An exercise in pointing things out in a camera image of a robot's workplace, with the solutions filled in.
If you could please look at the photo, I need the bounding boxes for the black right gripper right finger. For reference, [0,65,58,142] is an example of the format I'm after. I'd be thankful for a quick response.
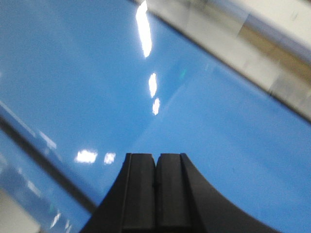
[156,153,276,233]

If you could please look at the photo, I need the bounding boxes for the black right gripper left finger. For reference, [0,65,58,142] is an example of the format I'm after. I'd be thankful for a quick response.
[81,153,156,233]

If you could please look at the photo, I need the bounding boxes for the blue door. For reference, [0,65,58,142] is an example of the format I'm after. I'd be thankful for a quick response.
[0,0,311,233]

